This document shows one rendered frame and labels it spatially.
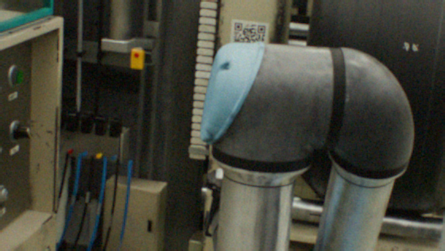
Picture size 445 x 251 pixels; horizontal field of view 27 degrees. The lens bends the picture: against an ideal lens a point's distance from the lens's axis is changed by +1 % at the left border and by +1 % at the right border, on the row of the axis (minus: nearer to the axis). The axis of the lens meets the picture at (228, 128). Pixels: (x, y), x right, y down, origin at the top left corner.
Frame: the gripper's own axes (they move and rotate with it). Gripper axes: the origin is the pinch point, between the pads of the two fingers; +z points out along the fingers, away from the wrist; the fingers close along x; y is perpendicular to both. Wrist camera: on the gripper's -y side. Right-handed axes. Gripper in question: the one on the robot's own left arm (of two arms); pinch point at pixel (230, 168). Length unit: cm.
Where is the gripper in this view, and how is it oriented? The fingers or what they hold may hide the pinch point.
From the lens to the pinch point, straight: 152.8
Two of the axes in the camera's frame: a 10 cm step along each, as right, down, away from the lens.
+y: -2.2, 9.4, 2.6
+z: -0.6, -2.8, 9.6
